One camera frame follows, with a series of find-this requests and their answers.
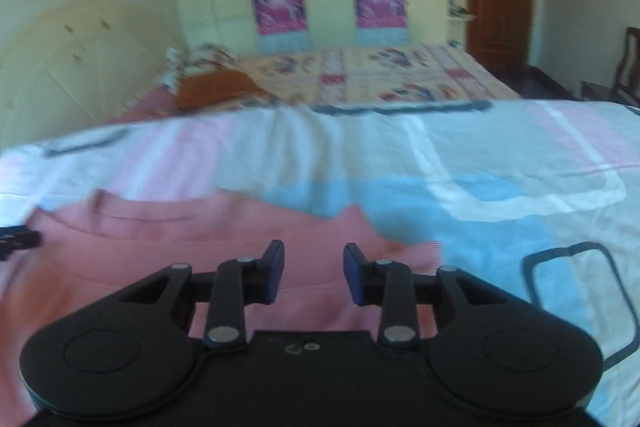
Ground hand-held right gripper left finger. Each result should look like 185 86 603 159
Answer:
119 240 286 352

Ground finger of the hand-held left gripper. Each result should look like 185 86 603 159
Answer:
0 224 44 261

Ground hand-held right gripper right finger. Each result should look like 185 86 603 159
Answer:
343 242 506 350

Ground pink sweater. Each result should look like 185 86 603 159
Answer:
0 189 444 410

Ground pastel patterned bedsheet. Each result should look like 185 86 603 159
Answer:
0 99 640 374

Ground cream round headboard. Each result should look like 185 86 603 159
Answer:
0 0 189 148

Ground orange cushion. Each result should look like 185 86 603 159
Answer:
174 69 271 110

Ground floral quilt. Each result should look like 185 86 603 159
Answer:
234 41 521 110

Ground wooden chair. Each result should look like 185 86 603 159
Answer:
579 25 640 106

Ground purple wall poster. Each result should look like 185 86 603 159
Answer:
248 0 307 53
352 0 409 47

